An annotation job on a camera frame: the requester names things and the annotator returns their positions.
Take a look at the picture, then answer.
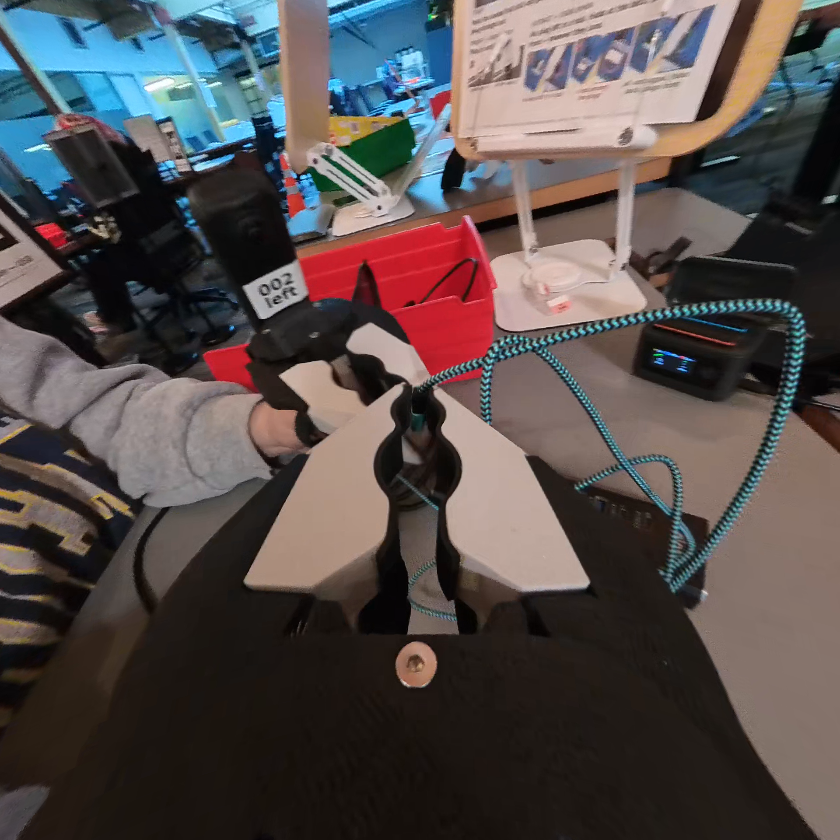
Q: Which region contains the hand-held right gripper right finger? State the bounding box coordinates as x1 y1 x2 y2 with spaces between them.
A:
430 386 589 634

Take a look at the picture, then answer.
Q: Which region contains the black battery charger with display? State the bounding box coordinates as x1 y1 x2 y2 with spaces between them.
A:
633 256 796 403

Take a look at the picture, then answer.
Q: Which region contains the plain wooden document stand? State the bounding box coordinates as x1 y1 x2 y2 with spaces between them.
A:
279 0 416 238

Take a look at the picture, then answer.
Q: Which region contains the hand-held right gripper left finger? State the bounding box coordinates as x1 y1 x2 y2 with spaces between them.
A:
244 382 411 634

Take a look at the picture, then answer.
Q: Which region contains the framed white sign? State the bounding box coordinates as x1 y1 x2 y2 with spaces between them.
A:
0 190 70 312

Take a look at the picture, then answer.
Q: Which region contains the black office chair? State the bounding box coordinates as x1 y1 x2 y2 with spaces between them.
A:
85 141 240 375

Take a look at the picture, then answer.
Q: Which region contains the person's striped knit sweater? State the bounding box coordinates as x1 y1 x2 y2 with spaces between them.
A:
0 413 142 710

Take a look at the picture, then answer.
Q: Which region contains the orange traffic cone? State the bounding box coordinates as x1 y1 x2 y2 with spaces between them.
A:
281 154 308 217

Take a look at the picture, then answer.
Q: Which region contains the black multiport usb hub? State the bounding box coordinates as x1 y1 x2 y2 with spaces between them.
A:
577 482 711 595

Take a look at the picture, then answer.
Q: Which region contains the green plastic bin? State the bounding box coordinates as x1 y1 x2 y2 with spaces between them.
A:
308 117 417 193

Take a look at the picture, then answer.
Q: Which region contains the person's left hand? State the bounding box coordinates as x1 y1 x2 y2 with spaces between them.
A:
249 397 314 460

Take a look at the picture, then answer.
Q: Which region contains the black hub cable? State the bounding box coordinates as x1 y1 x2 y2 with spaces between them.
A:
133 505 173 614

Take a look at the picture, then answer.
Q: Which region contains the person's left forearm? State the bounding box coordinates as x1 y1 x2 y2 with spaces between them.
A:
0 315 283 506

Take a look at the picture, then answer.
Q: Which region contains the teal braided usb cable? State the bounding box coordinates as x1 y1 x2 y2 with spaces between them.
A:
394 298 808 624

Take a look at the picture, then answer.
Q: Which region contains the wooden edged workbench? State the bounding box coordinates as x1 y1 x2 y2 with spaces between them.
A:
289 154 680 260

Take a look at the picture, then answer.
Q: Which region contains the red plastic bin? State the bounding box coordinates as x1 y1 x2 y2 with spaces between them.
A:
203 217 496 395

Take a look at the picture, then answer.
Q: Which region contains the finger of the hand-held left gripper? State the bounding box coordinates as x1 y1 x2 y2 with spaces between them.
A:
335 320 429 403
279 363 395 435

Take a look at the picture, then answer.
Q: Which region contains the thin black cable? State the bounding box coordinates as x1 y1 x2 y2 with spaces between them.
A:
403 258 480 309

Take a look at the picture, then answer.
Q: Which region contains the printed instruction sheet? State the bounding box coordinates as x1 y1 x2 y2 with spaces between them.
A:
459 0 716 135

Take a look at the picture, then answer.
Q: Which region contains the instruction sheet on wooden stand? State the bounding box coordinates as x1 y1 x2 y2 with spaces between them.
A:
451 0 805 332

